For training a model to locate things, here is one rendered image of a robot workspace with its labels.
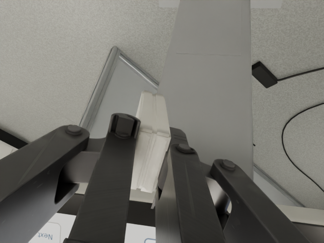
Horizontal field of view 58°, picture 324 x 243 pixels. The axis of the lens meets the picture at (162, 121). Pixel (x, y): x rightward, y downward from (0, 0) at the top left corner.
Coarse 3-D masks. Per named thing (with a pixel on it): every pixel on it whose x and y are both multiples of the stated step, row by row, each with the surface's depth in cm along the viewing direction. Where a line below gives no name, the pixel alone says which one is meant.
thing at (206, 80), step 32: (160, 0) 112; (192, 0) 67; (224, 0) 65; (256, 0) 105; (192, 32) 59; (224, 32) 58; (192, 64) 54; (224, 64) 53; (192, 96) 49; (224, 96) 48; (192, 128) 45; (224, 128) 44
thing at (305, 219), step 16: (80, 192) 28; (144, 192) 29; (64, 208) 28; (128, 208) 27; (144, 208) 26; (288, 208) 27; (304, 208) 28; (144, 224) 27; (304, 224) 24; (320, 224) 24; (320, 240) 24
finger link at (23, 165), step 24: (48, 144) 10; (72, 144) 10; (0, 168) 8; (24, 168) 8; (48, 168) 8; (0, 192) 7; (24, 192) 8; (48, 192) 9; (72, 192) 11; (0, 216) 7; (24, 216) 8; (48, 216) 10; (0, 240) 7; (24, 240) 8
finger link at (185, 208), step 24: (168, 168) 11; (192, 168) 11; (168, 192) 10; (192, 192) 9; (168, 216) 9; (192, 216) 8; (216, 216) 8; (168, 240) 8; (192, 240) 7; (216, 240) 7
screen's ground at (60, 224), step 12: (60, 216) 28; (72, 216) 28; (48, 228) 28; (60, 228) 28; (132, 228) 27; (144, 228) 27; (36, 240) 29; (48, 240) 28; (60, 240) 28; (132, 240) 27
